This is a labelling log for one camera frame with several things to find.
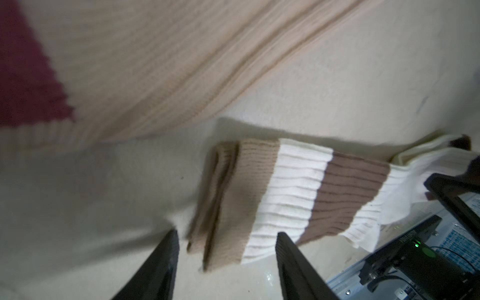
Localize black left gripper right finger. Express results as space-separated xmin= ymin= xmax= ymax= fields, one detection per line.
xmin=275 ymin=232 xmax=339 ymax=300

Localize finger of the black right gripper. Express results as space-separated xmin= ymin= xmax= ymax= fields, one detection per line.
xmin=424 ymin=173 xmax=480 ymax=243

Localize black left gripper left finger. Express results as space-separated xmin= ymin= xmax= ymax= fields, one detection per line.
xmin=112 ymin=229 xmax=180 ymax=300

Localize brown white striped sock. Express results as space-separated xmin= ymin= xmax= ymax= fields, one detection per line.
xmin=187 ymin=135 xmax=480 ymax=272

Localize beige sock magenta purple stripes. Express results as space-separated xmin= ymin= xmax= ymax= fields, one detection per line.
xmin=1 ymin=1 xmax=374 ymax=164

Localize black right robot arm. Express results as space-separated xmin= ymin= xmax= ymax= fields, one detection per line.
xmin=359 ymin=172 xmax=480 ymax=300

